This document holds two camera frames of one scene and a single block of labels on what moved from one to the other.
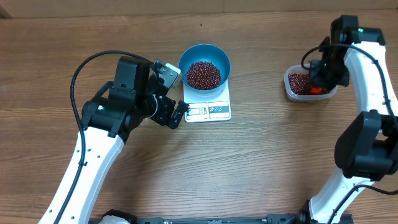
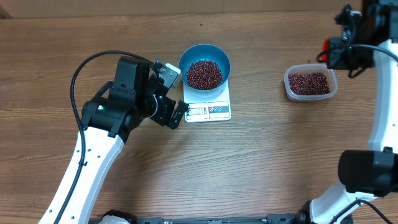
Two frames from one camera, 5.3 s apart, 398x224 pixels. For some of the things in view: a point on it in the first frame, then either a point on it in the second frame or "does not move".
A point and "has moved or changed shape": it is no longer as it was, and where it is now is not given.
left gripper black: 168,106 does not move
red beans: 299,83 does not move
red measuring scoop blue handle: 316,90 has moved or changed shape
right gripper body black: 322,81 → 337,59
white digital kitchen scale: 211,108 does not move
